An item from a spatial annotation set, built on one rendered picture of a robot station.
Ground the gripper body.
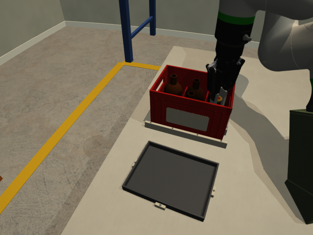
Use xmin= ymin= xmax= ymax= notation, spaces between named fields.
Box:
xmin=214 ymin=40 xmax=244 ymax=71

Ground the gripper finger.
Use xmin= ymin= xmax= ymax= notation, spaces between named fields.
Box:
xmin=219 ymin=57 xmax=245 ymax=106
xmin=206 ymin=59 xmax=229 ymax=104

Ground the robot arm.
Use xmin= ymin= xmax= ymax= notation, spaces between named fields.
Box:
xmin=215 ymin=0 xmax=313 ymax=112

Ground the red plastic crate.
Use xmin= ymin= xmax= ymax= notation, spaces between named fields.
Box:
xmin=150 ymin=65 xmax=234 ymax=140

